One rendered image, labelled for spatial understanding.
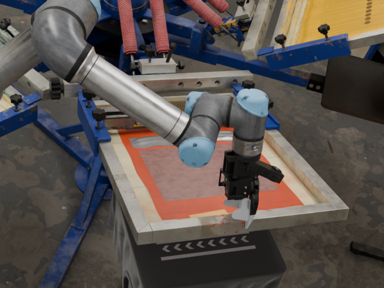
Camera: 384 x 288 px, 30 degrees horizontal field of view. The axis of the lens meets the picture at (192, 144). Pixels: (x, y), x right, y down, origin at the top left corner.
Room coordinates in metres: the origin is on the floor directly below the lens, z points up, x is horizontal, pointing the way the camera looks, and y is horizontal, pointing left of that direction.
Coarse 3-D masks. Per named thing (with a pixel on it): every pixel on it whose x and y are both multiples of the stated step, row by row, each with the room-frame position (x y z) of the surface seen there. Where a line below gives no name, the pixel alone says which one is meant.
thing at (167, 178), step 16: (128, 144) 1.64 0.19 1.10; (144, 160) 1.56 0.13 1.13; (160, 160) 1.57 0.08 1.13; (176, 160) 1.58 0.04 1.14; (144, 176) 1.46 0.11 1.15; (160, 176) 1.48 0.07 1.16; (176, 176) 1.49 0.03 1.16; (192, 176) 1.50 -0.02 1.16; (208, 176) 1.51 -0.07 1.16; (160, 192) 1.39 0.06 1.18; (176, 192) 1.40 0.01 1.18; (192, 192) 1.41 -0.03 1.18; (208, 192) 1.42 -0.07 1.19; (160, 208) 1.31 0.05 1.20; (176, 208) 1.32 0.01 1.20; (192, 208) 1.33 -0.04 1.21; (208, 208) 1.34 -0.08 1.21; (224, 208) 1.35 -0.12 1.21
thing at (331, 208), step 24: (288, 144) 1.72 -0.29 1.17; (120, 168) 1.44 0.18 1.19; (312, 168) 1.58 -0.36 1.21; (120, 192) 1.32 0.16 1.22; (312, 192) 1.49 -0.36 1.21; (144, 216) 1.22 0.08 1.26; (216, 216) 1.26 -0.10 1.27; (264, 216) 1.29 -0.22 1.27; (288, 216) 1.31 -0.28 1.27; (312, 216) 1.34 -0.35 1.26; (336, 216) 1.37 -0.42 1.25; (144, 240) 1.15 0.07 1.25; (168, 240) 1.17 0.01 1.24
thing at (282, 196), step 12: (216, 144) 1.71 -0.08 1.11; (228, 144) 1.72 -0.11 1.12; (216, 156) 1.64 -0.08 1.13; (216, 168) 1.56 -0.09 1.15; (216, 180) 1.49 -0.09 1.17; (264, 180) 1.53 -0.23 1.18; (264, 192) 1.46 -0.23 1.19; (276, 192) 1.47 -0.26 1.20; (288, 192) 1.48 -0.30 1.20; (264, 204) 1.40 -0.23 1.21; (276, 204) 1.41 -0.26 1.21; (288, 204) 1.42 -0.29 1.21; (300, 204) 1.42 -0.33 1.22
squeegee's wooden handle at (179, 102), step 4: (168, 100) 1.80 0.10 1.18; (172, 100) 1.80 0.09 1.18; (176, 100) 1.81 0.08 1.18; (180, 100) 1.81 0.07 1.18; (184, 100) 1.82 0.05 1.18; (176, 104) 1.80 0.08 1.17; (180, 104) 1.81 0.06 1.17; (184, 104) 1.81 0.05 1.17; (180, 108) 1.80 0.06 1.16; (184, 108) 1.81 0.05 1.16
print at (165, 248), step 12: (180, 240) 1.43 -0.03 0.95; (192, 240) 1.44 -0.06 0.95; (204, 240) 1.45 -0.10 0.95; (216, 240) 1.46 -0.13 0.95; (228, 240) 1.47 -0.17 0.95; (240, 240) 1.48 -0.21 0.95; (252, 240) 1.50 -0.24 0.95; (168, 252) 1.38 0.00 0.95; (180, 252) 1.39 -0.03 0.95; (192, 252) 1.40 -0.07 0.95; (204, 252) 1.41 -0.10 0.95; (216, 252) 1.42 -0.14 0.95; (228, 252) 1.43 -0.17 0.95
